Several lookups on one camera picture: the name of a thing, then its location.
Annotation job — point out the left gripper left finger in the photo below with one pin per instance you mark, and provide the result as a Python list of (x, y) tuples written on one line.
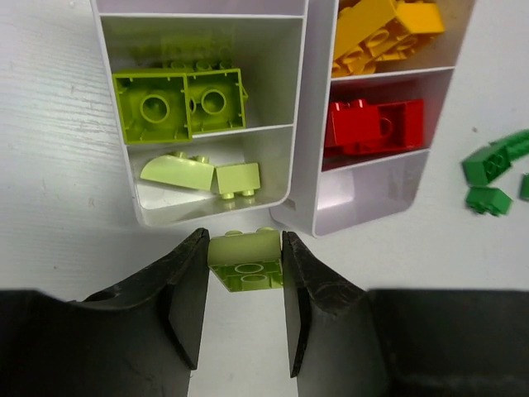
[(138, 337)]

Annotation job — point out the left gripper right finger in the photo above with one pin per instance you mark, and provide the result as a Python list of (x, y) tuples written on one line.
[(346, 341)]

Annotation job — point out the pale lime small lego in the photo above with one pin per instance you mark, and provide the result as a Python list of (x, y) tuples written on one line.
[(247, 261)]

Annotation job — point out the pale lime lego brick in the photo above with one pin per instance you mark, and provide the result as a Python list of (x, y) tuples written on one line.
[(177, 169)]

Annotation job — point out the small dark green lego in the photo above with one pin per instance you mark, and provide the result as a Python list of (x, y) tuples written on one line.
[(489, 200)]

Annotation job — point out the red curved lego brick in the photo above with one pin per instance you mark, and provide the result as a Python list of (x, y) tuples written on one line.
[(349, 123)]

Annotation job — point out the red lego piece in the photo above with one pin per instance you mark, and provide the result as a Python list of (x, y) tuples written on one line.
[(402, 128)]

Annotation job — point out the lime square lego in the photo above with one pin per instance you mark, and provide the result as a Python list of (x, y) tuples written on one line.
[(215, 101), (152, 105)]

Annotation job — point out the dark green square lego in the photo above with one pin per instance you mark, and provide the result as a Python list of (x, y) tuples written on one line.
[(524, 188)]

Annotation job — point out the orange yellow lego brick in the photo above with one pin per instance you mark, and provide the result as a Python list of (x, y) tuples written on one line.
[(364, 31)]

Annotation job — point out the lime long lego brick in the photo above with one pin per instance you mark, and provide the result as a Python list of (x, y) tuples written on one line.
[(197, 52)]

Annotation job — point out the pale yellow orange lego stack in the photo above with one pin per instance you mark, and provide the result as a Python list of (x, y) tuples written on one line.
[(415, 24)]

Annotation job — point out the right white divided container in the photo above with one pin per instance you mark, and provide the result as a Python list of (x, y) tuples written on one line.
[(375, 79)]

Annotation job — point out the white divided container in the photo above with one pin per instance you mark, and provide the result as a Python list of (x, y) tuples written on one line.
[(268, 39), (375, 79)]

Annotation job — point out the dark green lego block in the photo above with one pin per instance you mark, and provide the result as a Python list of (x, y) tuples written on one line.
[(485, 165)]

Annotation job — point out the long dark green lego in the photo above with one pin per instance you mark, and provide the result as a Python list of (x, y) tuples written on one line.
[(516, 144)]

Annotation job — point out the left white divided container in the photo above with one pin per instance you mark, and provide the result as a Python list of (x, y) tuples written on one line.
[(268, 39)]

